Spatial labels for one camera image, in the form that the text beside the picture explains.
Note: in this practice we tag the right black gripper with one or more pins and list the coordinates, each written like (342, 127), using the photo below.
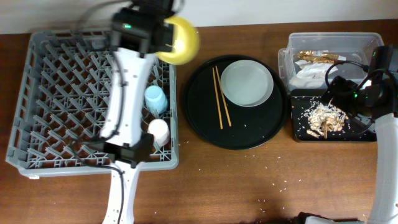
(339, 100)

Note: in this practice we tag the peanut shells and rice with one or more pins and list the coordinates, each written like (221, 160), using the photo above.
(321, 119)

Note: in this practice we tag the white paper napkin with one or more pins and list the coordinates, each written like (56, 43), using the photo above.
(310, 76)

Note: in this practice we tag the grey round plate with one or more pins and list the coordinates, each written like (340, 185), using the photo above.
(247, 83)

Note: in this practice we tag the wooden chopstick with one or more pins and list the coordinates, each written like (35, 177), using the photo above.
(223, 97)
(217, 99)

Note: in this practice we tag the yellow plastic bowl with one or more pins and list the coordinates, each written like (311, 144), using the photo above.
(185, 42)

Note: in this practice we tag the blue plastic cup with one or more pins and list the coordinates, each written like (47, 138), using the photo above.
(155, 99)

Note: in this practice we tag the pink plastic cup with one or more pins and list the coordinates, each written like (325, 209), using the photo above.
(160, 130)

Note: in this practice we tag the gold snack wrapper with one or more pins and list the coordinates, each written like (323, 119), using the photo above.
(320, 56)

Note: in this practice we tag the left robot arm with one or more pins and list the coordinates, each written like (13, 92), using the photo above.
(137, 33)

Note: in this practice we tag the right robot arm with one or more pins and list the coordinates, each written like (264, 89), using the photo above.
(375, 96)

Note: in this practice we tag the black rectangular waste tray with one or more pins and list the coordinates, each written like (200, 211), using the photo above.
(304, 101)

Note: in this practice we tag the clear plastic waste bin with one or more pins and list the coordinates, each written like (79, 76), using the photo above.
(354, 46)

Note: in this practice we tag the grey plastic dishwasher rack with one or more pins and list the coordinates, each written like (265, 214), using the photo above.
(64, 94)

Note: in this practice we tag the round black serving tray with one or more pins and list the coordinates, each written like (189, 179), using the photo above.
(251, 126)

